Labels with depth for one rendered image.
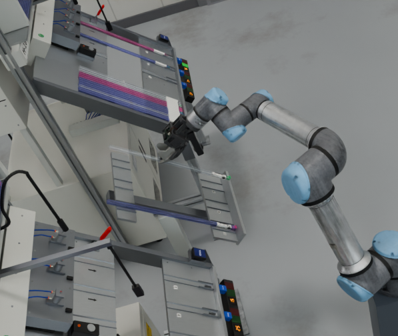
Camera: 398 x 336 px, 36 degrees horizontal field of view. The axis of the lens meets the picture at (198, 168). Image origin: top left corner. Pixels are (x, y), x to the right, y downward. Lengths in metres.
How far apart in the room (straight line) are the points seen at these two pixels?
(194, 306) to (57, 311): 0.51
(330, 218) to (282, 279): 1.12
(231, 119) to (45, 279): 0.81
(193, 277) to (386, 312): 0.69
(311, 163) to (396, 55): 2.30
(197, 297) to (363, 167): 1.56
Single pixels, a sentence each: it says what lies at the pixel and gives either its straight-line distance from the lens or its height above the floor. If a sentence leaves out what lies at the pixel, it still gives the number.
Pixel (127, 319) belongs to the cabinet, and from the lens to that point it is 2.33.
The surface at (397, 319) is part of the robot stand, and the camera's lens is 2.33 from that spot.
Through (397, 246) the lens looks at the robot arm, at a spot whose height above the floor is 0.78.
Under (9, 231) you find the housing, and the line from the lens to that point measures 1.85.
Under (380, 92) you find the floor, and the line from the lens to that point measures 3.79.
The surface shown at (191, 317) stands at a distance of 2.03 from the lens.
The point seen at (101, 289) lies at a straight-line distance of 1.93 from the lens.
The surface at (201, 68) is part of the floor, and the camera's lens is 4.34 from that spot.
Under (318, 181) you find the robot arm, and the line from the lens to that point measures 1.83.
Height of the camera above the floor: 2.47
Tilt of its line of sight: 43 degrees down
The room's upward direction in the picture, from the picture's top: 22 degrees counter-clockwise
